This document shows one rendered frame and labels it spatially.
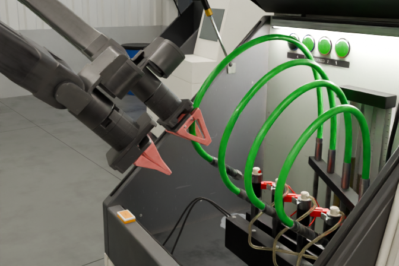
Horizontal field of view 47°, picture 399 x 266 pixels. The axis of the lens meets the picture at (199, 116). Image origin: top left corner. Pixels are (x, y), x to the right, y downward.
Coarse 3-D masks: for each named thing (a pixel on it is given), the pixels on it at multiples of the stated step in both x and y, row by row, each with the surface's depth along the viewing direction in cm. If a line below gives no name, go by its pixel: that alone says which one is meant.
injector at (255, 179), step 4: (256, 176) 106; (260, 176) 106; (252, 180) 107; (256, 180) 106; (260, 180) 107; (252, 184) 107; (256, 184) 106; (260, 184) 107; (256, 188) 107; (260, 188) 107; (256, 192) 107; (260, 192) 108; (256, 196) 107; (260, 196) 108; (252, 208) 109; (256, 208) 109; (252, 212) 109; (256, 212) 109; (252, 216) 109; (256, 220) 110; (256, 224) 110
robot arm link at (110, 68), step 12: (108, 48) 72; (96, 60) 71; (108, 60) 70; (120, 60) 70; (84, 72) 71; (96, 72) 70; (108, 72) 70; (120, 72) 71; (132, 72) 71; (60, 84) 64; (72, 84) 65; (84, 84) 70; (96, 84) 69; (108, 84) 71; (120, 84) 71; (132, 84) 73; (60, 96) 65; (72, 96) 66; (84, 96) 67; (120, 96) 72; (72, 108) 67
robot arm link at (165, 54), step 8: (160, 40) 93; (168, 40) 92; (152, 48) 93; (160, 48) 91; (168, 48) 91; (176, 48) 91; (136, 56) 92; (144, 56) 92; (152, 56) 91; (160, 56) 90; (168, 56) 90; (176, 56) 91; (184, 56) 93; (136, 64) 93; (160, 64) 90; (168, 64) 91; (176, 64) 92; (168, 72) 91
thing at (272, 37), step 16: (240, 48) 96; (304, 48) 106; (224, 64) 95; (208, 80) 94; (320, 96) 112; (320, 112) 113; (192, 128) 94; (320, 128) 115; (192, 144) 96; (208, 160) 99
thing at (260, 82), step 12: (300, 60) 95; (276, 72) 92; (324, 72) 99; (252, 96) 90; (240, 108) 90; (336, 120) 105; (228, 132) 89; (336, 132) 106; (228, 180) 92; (240, 192) 94; (252, 204) 97
